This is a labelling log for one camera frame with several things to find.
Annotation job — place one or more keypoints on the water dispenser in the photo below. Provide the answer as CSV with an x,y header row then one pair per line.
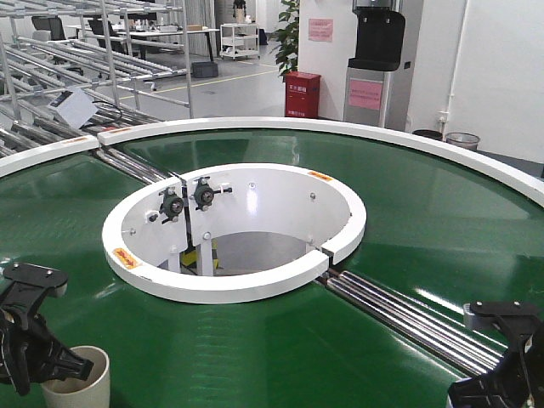
x,y
379,41

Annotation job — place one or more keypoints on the white control box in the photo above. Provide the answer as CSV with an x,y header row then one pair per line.
x,y
73,107

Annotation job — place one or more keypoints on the pink wall notice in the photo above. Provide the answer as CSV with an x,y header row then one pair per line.
x,y
321,30

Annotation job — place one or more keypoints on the metal roller rack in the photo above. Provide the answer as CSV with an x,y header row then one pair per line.
x,y
34,69

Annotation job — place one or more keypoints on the steel rollers left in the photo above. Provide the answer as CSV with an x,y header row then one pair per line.
x,y
130,166

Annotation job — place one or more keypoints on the beige cup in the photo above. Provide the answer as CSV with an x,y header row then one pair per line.
x,y
95,391

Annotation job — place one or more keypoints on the steel rollers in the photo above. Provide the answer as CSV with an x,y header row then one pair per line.
x,y
471,352
130,166

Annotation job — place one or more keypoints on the white cart shelf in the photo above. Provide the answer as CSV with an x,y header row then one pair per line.
x,y
239,41

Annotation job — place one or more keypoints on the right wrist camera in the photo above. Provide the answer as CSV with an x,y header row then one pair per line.
x,y
484,315

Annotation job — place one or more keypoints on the green potted plant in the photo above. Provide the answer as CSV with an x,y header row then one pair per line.
x,y
287,35

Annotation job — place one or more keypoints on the green conveyor belt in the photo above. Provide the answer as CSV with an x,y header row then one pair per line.
x,y
436,232

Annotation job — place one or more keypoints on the mesh waste bin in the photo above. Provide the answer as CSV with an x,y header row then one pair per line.
x,y
466,141

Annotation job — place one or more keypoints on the steel rollers right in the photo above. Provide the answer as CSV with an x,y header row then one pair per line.
x,y
471,352

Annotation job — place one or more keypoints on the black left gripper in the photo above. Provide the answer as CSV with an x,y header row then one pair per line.
x,y
29,352

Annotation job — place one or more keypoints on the white outer conveyor rim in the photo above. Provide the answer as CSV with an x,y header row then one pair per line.
x,y
523,183

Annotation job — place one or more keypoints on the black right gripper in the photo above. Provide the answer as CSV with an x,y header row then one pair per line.
x,y
517,380

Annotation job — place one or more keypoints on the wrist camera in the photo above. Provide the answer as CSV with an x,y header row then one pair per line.
x,y
484,315
28,277

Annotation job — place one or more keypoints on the red fire extinguisher box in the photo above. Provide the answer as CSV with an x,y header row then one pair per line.
x,y
302,94

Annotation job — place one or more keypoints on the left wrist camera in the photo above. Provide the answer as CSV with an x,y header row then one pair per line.
x,y
28,277

